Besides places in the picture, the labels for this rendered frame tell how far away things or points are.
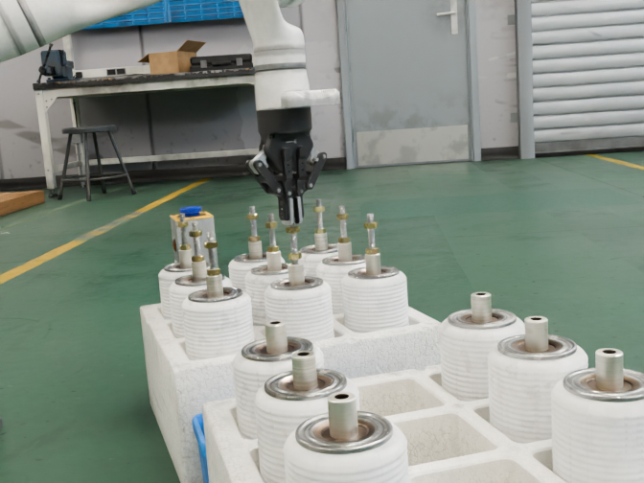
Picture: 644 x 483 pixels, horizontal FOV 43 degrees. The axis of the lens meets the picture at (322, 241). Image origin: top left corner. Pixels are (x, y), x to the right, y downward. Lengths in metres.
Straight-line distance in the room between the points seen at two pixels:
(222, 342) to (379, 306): 0.23
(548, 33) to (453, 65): 0.70
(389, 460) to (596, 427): 0.18
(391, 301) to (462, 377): 0.28
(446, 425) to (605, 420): 0.22
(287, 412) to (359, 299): 0.47
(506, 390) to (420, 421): 0.10
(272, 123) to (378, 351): 0.35
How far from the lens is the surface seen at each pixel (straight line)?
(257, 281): 1.24
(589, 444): 0.71
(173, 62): 5.78
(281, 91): 1.09
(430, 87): 6.13
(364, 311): 1.16
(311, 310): 1.12
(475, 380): 0.91
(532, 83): 6.13
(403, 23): 6.14
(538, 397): 0.80
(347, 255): 1.29
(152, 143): 6.36
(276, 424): 0.72
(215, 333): 1.10
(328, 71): 6.13
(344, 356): 1.12
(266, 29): 1.10
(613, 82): 6.32
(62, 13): 1.34
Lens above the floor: 0.50
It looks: 10 degrees down
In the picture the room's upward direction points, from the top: 4 degrees counter-clockwise
